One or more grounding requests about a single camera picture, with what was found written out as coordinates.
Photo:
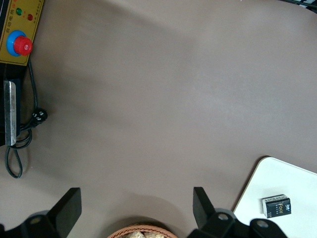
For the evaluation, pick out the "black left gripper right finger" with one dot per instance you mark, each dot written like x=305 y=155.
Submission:
x=205 y=215

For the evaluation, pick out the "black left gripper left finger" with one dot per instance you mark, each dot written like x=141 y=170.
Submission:
x=62 y=215

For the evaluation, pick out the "cream plastic tray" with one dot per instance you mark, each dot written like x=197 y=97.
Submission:
x=284 y=178

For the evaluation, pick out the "clear-wrapped beige snack pack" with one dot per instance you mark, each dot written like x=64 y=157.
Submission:
x=153 y=235
x=135 y=235

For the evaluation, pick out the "round brown wicker basket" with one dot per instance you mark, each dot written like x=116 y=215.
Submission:
x=116 y=231

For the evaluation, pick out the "black tissue pack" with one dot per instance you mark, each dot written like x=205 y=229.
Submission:
x=277 y=207

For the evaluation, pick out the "black yellow emergency-stop control box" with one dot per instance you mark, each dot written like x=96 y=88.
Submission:
x=15 y=22

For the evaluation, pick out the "black white striped object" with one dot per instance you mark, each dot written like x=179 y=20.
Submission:
x=304 y=3

